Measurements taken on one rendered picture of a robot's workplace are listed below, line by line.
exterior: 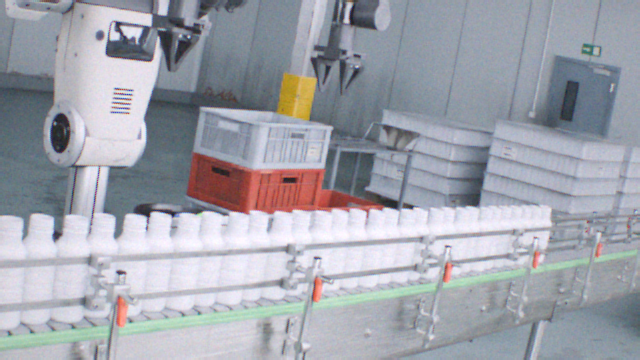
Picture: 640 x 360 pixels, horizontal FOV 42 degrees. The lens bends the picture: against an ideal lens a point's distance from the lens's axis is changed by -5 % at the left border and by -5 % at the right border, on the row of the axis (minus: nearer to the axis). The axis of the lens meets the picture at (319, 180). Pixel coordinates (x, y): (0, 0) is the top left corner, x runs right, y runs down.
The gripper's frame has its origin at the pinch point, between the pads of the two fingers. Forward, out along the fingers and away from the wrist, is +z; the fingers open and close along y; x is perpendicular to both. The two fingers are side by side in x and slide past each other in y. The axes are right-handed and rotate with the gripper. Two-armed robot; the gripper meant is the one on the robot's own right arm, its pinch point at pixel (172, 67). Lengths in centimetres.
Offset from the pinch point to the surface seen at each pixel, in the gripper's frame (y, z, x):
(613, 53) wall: -348, -102, 1041
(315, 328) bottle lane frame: 19, 46, 31
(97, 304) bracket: 20.0, 36.7, -24.3
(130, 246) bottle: 16.4, 28.6, -16.4
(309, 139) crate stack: -163, 32, 230
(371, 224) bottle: 15, 26, 49
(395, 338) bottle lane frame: 19, 52, 61
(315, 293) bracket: 25.8, 36.2, 20.6
